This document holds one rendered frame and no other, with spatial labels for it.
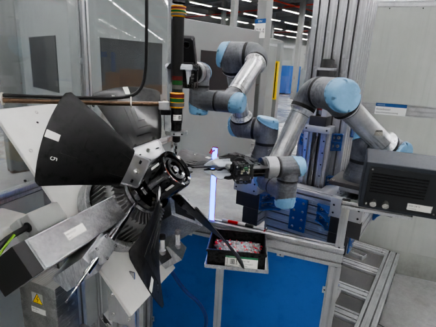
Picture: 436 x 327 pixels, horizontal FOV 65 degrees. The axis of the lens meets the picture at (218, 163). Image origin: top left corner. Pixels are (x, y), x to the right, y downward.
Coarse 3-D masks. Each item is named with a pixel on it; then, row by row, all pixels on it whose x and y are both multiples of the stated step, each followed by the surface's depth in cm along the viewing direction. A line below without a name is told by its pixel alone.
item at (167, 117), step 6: (162, 102) 102; (162, 108) 102; (168, 108) 102; (162, 114) 102; (168, 114) 102; (168, 120) 103; (168, 126) 104; (168, 132) 103; (174, 132) 103; (180, 132) 103; (186, 132) 105
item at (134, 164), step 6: (138, 156) 93; (132, 162) 92; (138, 162) 94; (144, 162) 95; (132, 168) 93; (138, 168) 94; (144, 168) 95; (126, 174) 92; (132, 174) 93; (138, 174) 95; (144, 174) 96; (126, 180) 93; (138, 180) 95; (132, 186) 94; (138, 186) 96
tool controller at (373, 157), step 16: (368, 160) 116; (384, 160) 115; (400, 160) 115; (416, 160) 114; (432, 160) 114; (368, 176) 118; (384, 176) 115; (400, 176) 113; (416, 176) 112; (432, 176) 110; (368, 192) 120; (384, 192) 118; (400, 192) 116; (416, 192) 114; (432, 192) 112; (384, 208) 119; (400, 208) 119; (416, 208) 117; (432, 208) 115
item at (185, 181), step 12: (168, 156) 99; (156, 168) 94; (168, 168) 95; (180, 168) 100; (144, 180) 98; (156, 180) 94; (168, 180) 93; (180, 180) 98; (132, 192) 97; (144, 192) 98; (156, 192) 96; (168, 192) 96; (144, 204) 97
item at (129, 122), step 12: (108, 96) 109; (144, 96) 113; (156, 96) 116; (108, 108) 107; (120, 108) 108; (132, 108) 109; (144, 108) 110; (156, 108) 112; (108, 120) 106; (120, 120) 106; (132, 120) 107; (144, 120) 107; (156, 120) 109; (120, 132) 105; (132, 132) 105; (144, 132) 105; (156, 132) 106; (132, 144) 103
